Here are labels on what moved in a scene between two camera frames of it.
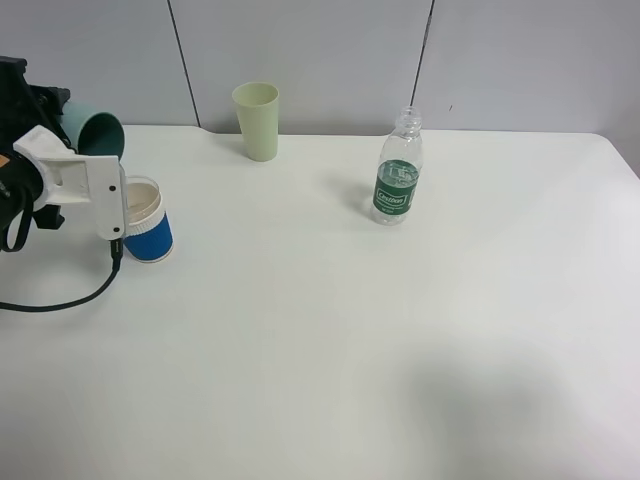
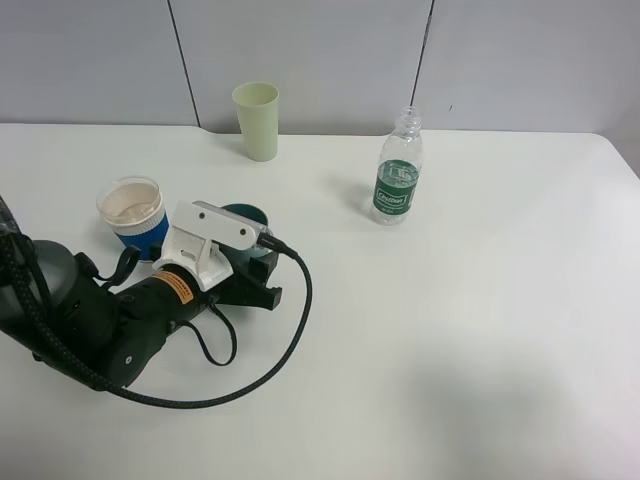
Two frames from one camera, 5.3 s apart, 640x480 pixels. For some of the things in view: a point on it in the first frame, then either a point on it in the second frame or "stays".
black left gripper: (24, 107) → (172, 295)
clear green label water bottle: (397, 188) stays
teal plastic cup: (92, 132) → (254, 214)
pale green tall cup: (258, 108) stays
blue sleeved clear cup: (148, 236) stays
